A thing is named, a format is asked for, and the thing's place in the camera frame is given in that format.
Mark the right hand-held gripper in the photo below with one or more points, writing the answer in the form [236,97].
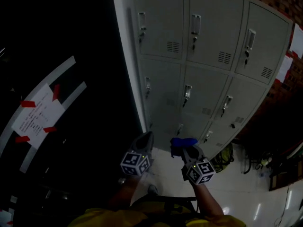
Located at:
[201,171]

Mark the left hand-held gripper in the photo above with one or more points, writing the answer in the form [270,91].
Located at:
[136,164]

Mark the blue wiping cloth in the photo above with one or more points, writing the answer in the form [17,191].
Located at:
[184,141]

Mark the grey metal locker door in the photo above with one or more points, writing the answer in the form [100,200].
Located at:
[161,8]

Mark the person's right forearm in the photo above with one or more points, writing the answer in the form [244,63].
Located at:
[206,202]

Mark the person's left forearm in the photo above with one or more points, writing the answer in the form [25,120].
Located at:
[127,190]

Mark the grey metal locker cabinet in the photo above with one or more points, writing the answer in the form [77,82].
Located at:
[208,91]

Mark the person's grey shoe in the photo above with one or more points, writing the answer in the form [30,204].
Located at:
[152,189]

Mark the person's yellow shirt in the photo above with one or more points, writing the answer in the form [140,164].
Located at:
[106,219]

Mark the brown wooden crate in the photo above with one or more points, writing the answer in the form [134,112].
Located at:
[274,182]

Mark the red tape piece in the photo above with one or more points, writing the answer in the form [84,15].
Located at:
[28,103]
[22,139]
[49,129]
[55,91]

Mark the hanging clothes bundle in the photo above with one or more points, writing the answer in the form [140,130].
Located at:
[296,151]

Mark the white printed notice sheet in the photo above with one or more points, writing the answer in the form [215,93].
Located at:
[38,119]

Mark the black chest mount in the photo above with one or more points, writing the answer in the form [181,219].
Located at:
[170,206]

